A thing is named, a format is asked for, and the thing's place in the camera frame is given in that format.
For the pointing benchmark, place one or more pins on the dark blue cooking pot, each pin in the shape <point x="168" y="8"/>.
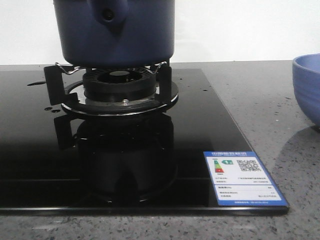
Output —
<point x="115" y="33"/>

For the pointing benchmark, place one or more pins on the light blue ribbed bowl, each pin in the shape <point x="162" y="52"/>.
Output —
<point x="306" y="85"/>

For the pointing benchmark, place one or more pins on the black gas burner head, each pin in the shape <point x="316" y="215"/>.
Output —
<point x="111" y="85"/>

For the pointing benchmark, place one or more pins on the blue white energy label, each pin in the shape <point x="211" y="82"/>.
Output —
<point x="240" y="179"/>

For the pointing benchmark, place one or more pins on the black glass gas cooktop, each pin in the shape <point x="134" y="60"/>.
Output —
<point x="54" y="163"/>

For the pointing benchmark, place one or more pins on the black pot support grate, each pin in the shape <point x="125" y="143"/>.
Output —
<point x="72" y="97"/>

